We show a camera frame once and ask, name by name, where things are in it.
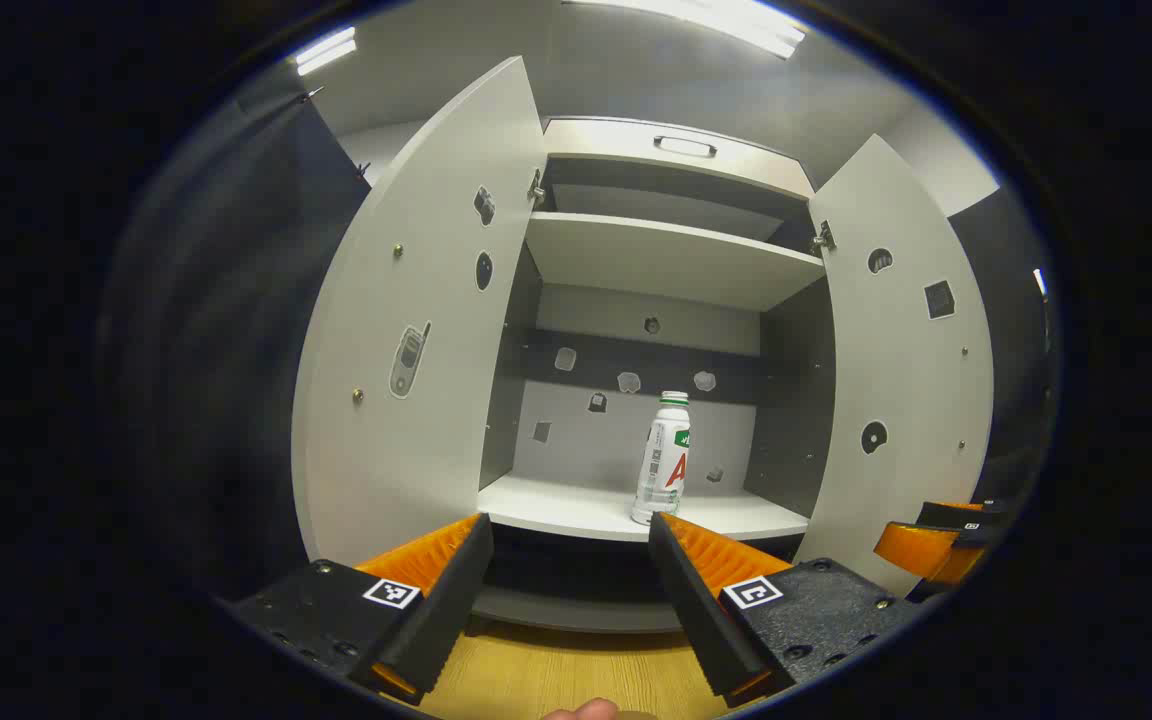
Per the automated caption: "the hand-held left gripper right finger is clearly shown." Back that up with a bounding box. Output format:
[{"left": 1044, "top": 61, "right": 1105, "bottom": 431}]
[{"left": 648, "top": 512, "right": 922, "bottom": 709}]

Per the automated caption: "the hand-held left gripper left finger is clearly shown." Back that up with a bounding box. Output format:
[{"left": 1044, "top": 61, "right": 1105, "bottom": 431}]
[{"left": 221, "top": 513, "right": 495, "bottom": 706}]

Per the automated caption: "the white bottle with green cap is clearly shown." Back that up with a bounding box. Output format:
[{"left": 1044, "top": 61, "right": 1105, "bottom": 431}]
[{"left": 630, "top": 390, "right": 692, "bottom": 526}]

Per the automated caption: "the white cabinet door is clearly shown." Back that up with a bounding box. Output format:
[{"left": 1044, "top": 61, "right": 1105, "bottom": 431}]
[
  {"left": 291, "top": 55, "right": 547, "bottom": 566},
  {"left": 794, "top": 133, "right": 995, "bottom": 599}
]

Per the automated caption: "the grey white cabinet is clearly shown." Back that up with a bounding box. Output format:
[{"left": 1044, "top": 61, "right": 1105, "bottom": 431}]
[{"left": 471, "top": 117, "right": 837, "bottom": 633}]

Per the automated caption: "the white cabinet shelf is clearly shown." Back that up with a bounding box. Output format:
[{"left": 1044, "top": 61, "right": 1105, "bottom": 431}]
[{"left": 526, "top": 212, "right": 827, "bottom": 313}]

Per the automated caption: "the black backdrop cloth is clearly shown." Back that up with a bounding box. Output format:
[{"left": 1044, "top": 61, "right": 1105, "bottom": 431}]
[
  {"left": 101, "top": 90, "right": 372, "bottom": 601},
  {"left": 946, "top": 185, "right": 1062, "bottom": 501}
]

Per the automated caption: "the small ceiling light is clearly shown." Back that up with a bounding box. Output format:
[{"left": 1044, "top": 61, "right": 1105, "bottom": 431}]
[{"left": 294, "top": 27, "right": 357, "bottom": 76}]

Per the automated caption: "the long ceiling light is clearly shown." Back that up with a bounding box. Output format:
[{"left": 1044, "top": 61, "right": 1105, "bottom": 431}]
[{"left": 566, "top": 0, "right": 807, "bottom": 59}]

